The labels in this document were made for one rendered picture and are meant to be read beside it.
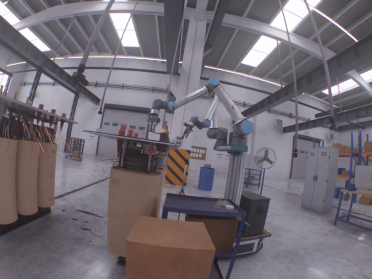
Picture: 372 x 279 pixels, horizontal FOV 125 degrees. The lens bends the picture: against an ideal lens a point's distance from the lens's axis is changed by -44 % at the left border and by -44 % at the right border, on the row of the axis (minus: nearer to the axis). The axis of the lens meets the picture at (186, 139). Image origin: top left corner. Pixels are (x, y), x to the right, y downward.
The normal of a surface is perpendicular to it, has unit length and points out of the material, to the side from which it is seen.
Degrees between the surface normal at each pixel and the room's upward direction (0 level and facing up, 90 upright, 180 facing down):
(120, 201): 90
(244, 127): 94
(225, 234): 90
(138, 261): 90
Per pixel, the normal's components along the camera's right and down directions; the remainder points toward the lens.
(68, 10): 0.08, -0.08
